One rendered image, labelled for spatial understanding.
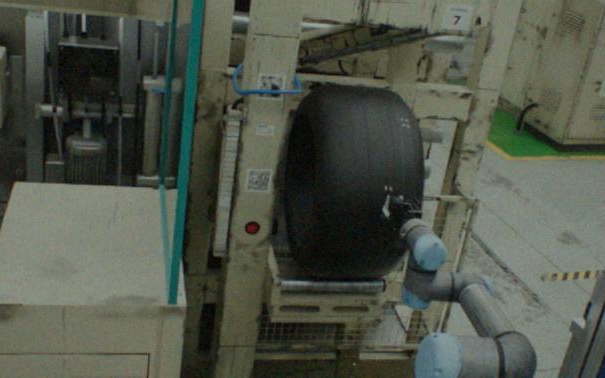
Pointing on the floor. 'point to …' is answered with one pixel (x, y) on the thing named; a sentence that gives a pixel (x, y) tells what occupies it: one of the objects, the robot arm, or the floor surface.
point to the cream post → (247, 255)
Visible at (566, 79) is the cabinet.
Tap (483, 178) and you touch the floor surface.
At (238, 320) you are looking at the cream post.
